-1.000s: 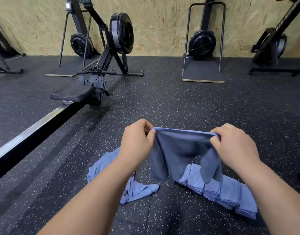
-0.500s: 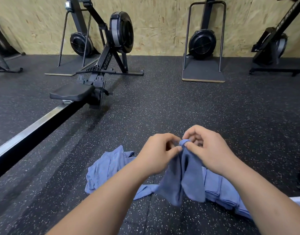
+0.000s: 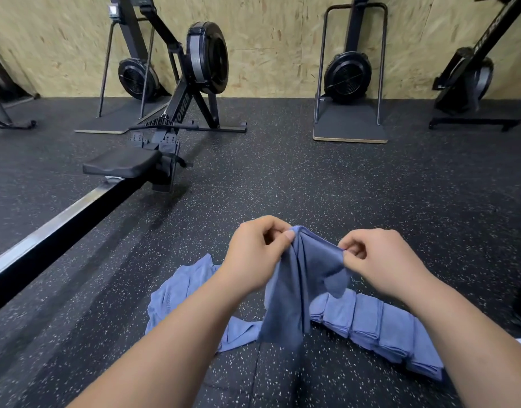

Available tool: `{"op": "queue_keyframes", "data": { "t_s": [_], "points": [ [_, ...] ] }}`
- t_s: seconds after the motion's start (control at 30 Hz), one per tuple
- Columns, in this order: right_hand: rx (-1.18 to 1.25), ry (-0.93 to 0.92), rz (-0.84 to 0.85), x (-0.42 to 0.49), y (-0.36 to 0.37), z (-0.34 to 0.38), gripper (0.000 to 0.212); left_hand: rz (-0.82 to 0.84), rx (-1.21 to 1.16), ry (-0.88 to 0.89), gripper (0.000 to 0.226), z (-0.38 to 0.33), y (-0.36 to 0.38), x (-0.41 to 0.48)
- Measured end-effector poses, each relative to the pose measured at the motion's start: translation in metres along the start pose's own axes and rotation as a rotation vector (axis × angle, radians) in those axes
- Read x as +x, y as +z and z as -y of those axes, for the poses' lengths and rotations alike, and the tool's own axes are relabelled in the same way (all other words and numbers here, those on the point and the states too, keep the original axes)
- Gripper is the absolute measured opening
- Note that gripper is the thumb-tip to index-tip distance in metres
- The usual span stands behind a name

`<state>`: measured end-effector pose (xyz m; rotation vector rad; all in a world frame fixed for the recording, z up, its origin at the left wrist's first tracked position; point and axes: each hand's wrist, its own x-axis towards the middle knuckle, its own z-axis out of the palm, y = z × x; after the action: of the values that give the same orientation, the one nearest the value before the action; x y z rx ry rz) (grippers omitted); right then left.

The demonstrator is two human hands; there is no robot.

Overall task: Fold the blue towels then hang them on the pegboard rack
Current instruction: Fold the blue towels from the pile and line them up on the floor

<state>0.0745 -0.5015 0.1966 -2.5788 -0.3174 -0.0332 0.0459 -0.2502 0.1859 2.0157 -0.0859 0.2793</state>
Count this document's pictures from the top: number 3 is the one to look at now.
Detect person's right hand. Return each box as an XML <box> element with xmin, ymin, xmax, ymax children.
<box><xmin>338</xmin><ymin>228</ymin><xmax>435</xmax><ymax>304</ymax></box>

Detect person's left hand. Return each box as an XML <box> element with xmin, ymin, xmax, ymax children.
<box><xmin>218</xmin><ymin>215</ymin><xmax>297</xmax><ymax>296</ymax></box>

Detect plain blue towel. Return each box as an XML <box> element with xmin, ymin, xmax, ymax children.
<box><xmin>259</xmin><ymin>225</ymin><xmax>353</xmax><ymax>352</ymax></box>

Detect blue towel pile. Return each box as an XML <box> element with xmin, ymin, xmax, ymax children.
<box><xmin>144</xmin><ymin>254</ymin><xmax>266</xmax><ymax>354</ymax></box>

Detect person's left forearm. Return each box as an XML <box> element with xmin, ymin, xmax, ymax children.
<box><xmin>69</xmin><ymin>271</ymin><xmax>262</xmax><ymax>408</ymax></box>

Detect person's right forearm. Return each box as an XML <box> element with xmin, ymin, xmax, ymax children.
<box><xmin>405</xmin><ymin>274</ymin><xmax>521</xmax><ymax>408</ymax></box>

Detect black ski trainer wooden-edged platform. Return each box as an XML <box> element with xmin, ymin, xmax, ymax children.
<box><xmin>312</xmin><ymin>0</ymin><xmax>390</xmax><ymax>145</ymax></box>

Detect black upright exercise machine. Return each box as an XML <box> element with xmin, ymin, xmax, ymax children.
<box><xmin>429</xmin><ymin>0</ymin><xmax>521</xmax><ymax>133</ymax></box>

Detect black ski trainer grey platform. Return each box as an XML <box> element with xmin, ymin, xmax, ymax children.
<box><xmin>74</xmin><ymin>0</ymin><xmax>172</xmax><ymax>135</ymax></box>

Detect black rowing machine with rail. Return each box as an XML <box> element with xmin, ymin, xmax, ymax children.
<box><xmin>0</xmin><ymin>0</ymin><xmax>248</xmax><ymax>318</ymax></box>

